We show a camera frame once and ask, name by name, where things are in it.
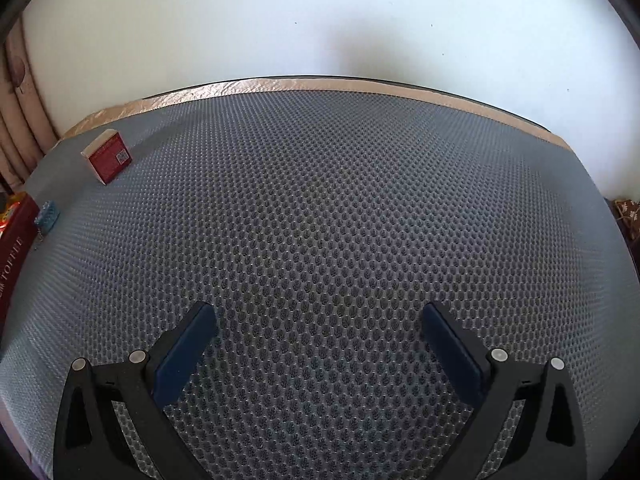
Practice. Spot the patterned beige curtain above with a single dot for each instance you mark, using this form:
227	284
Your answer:
20	110

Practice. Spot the small red and tan box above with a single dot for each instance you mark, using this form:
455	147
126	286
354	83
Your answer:
111	160

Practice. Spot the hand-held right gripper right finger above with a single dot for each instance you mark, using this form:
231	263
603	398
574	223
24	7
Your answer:
456	355

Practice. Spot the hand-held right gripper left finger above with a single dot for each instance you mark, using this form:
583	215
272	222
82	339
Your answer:
182	355

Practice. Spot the brown patterned cloth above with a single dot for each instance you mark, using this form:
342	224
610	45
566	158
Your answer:
629	215

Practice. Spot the red and gold tin box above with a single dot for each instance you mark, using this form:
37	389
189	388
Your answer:
12	265

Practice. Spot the grey mesh mat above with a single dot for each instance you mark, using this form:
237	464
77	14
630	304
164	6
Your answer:
320	220

